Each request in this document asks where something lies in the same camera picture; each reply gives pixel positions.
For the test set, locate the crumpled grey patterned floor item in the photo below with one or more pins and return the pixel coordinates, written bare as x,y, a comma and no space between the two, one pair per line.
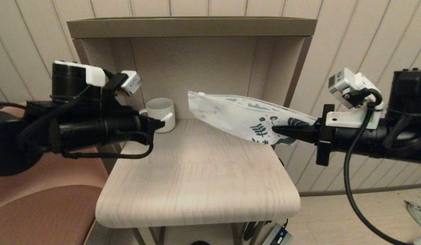
419,214

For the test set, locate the white floor object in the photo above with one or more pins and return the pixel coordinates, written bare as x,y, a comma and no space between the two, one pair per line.
419,241

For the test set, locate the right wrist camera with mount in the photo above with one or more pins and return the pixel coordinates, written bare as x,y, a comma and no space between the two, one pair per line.
353,119

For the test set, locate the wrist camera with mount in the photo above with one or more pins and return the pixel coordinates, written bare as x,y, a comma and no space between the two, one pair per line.
95,76
353,119

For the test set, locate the brown upholstered chair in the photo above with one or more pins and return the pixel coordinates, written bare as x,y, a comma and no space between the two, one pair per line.
44,211

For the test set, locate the white ribbed ceramic mug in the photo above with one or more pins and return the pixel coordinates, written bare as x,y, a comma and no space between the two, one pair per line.
161,107

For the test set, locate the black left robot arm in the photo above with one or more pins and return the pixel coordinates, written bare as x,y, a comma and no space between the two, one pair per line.
13,143

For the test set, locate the white floral zipper pouch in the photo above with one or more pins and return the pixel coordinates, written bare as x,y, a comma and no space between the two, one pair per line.
231,115

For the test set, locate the black round floor object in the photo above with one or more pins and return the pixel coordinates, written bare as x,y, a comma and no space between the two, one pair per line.
200,243

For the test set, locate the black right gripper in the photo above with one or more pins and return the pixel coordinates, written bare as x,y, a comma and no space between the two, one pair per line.
350,141

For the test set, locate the grey power adapter brick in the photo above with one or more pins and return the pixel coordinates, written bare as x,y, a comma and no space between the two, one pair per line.
278,236

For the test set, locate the beige brown shelf hutch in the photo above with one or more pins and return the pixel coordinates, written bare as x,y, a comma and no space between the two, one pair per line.
190,29

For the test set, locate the brown wall baseboard strip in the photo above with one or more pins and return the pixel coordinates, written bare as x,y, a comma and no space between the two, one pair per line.
384,188

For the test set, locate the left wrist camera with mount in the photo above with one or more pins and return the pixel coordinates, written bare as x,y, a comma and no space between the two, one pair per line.
95,76

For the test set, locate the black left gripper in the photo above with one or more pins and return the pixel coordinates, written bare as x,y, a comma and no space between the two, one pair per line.
125,128

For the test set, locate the dark table leg frame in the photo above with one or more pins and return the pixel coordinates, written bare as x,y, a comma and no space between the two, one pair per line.
238,238

